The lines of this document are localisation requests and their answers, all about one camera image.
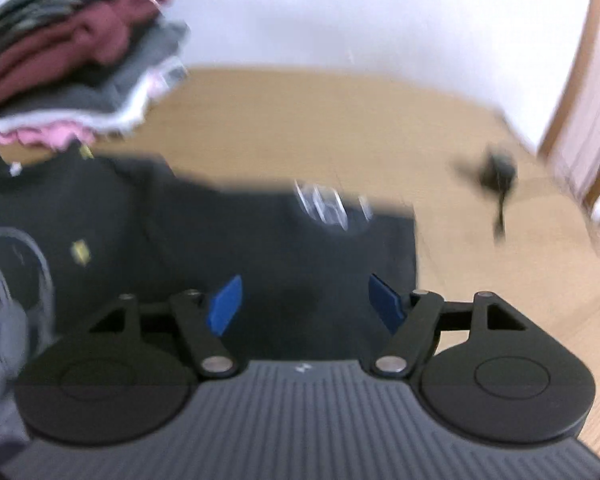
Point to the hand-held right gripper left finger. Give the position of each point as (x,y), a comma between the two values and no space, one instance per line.
(225,310)

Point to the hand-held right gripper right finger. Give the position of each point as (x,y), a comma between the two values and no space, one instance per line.
(387,305)

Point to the black printed T-shirt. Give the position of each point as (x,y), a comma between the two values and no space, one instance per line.
(180,240)

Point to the stack of folded clothes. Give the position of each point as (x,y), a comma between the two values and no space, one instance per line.
(30,5)
(55,55)

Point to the white folded garment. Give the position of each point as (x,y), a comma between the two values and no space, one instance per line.
(125,115)

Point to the pink folded garment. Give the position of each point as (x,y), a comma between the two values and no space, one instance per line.
(40,135)

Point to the grey folded garment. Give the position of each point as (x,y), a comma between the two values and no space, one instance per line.
(80,92)

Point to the wooden door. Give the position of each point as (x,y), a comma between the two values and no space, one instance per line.
(575,75)

